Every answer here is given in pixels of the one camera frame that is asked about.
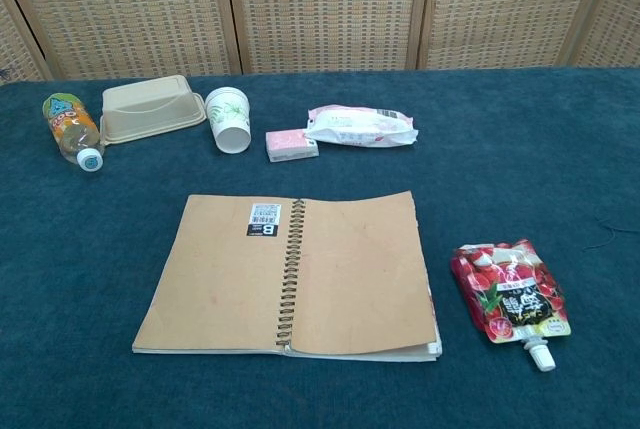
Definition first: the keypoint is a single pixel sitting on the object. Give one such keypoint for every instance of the beige takeaway food box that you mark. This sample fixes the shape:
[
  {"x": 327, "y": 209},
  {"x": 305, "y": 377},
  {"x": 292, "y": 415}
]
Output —
[{"x": 145, "y": 109}]

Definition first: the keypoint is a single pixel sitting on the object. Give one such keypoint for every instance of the woven wooden folding screen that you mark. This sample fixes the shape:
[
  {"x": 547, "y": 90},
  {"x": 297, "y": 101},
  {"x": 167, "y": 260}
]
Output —
[{"x": 325, "y": 9}]

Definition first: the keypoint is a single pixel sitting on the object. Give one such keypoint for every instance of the white pink wet wipes pack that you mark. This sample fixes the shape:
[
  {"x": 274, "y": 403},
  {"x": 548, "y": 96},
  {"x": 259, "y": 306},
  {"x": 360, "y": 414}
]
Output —
[{"x": 360, "y": 126}]

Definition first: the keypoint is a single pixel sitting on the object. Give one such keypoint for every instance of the plastic bottle orange label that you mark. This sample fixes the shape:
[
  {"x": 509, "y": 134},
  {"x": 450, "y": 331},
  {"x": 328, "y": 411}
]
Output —
[{"x": 67, "y": 121}]

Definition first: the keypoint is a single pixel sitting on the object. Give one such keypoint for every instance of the small pink tissue pack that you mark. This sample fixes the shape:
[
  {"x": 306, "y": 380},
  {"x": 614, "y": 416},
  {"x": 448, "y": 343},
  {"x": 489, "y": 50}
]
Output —
[{"x": 290, "y": 145}]

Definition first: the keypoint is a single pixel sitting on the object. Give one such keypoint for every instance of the dark blue table cloth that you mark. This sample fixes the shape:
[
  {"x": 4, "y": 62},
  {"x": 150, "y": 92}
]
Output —
[{"x": 500, "y": 174}]

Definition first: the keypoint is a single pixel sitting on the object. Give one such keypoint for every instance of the red jelly drink pouch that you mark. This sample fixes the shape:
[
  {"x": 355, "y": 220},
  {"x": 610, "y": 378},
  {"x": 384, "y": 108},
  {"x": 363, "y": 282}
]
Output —
[{"x": 510, "y": 294}]

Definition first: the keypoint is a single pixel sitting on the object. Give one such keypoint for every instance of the white paper cup green print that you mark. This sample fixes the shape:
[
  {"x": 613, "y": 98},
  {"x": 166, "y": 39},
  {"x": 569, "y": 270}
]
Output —
[{"x": 227, "y": 119}]

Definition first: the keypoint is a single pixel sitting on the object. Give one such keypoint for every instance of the kraft spiral notebook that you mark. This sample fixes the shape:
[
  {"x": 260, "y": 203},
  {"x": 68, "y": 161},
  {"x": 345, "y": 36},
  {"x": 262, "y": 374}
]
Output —
[{"x": 225, "y": 279}]

